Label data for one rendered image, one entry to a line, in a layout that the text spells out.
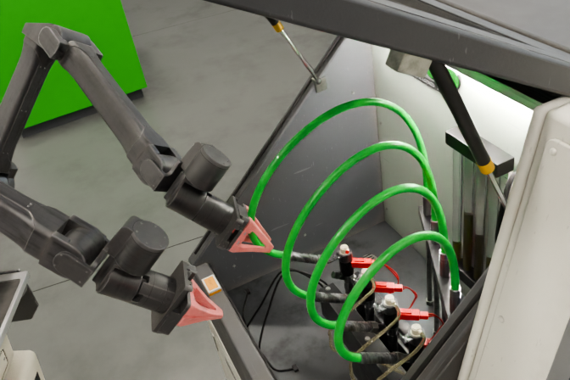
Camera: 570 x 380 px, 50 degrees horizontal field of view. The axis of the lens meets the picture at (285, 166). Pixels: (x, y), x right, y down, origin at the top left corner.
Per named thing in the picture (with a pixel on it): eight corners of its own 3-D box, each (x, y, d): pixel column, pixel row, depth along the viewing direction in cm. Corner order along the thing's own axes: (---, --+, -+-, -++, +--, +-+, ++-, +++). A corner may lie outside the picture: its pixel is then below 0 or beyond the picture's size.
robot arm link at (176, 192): (161, 193, 108) (159, 209, 103) (182, 164, 106) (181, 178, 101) (194, 212, 111) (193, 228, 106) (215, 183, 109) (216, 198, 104)
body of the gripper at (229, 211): (240, 199, 114) (206, 180, 111) (247, 223, 104) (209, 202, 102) (221, 226, 115) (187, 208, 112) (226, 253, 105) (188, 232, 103)
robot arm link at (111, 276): (91, 271, 93) (86, 298, 89) (112, 240, 90) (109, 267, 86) (132, 284, 96) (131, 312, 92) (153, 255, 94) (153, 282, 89)
